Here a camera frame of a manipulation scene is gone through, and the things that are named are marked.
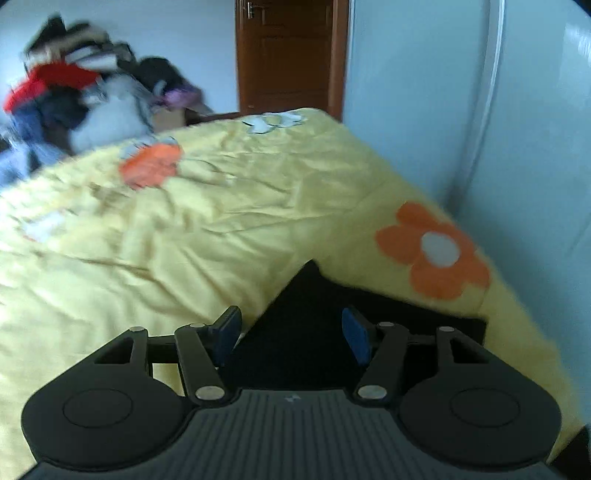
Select black pants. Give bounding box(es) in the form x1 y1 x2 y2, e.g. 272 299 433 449
221 260 487 390

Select yellow floral bed quilt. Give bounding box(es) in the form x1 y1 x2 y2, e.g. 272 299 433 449
1 109 584 479

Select blue bed sheet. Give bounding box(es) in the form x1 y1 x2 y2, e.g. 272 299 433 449
1 140 63 189

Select navy blue jacket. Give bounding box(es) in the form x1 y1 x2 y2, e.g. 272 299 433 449
11 87 89 154

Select grey garment on pile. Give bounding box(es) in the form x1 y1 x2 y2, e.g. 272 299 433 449
68 74 153 154

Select purple bag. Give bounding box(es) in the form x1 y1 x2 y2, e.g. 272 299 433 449
161 86 202 108

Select red puffy jacket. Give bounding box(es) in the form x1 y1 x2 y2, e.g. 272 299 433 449
3 62 100 113

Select black backpack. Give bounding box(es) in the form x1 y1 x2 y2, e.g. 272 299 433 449
131 57 184 97

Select white and striped folded clothes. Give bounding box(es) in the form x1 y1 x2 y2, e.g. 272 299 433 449
21 14 136 73

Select brown wooden door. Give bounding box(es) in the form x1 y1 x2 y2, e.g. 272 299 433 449
235 0 352 121

